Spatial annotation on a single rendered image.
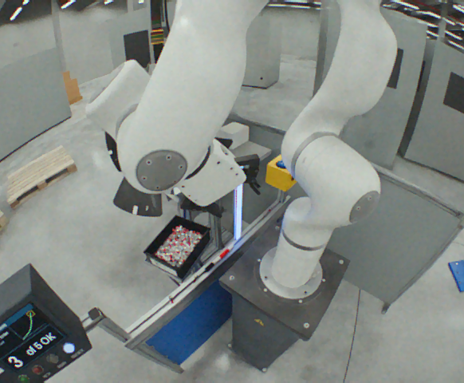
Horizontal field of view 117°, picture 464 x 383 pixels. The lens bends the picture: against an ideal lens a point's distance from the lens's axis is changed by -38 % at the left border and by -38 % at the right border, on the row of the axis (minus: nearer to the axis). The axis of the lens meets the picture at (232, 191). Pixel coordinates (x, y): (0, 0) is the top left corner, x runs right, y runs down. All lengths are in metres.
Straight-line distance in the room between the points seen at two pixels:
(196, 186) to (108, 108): 0.19
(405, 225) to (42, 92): 6.83
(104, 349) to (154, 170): 1.64
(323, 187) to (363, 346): 1.53
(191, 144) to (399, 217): 1.27
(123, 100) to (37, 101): 6.22
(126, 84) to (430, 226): 1.39
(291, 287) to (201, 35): 0.61
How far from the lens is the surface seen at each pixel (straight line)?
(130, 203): 0.93
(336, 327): 1.74
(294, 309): 0.64
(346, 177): 0.34
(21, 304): 0.44
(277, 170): 0.86
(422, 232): 1.42
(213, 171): 0.34
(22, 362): 0.55
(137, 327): 0.76
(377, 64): 0.37
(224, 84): 0.19
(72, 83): 9.14
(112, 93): 0.24
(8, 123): 6.24
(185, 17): 0.21
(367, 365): 1.78
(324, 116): 0.41
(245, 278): 0.67
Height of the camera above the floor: 1.53
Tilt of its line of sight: 39 degrees down
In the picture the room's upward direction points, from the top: straight up
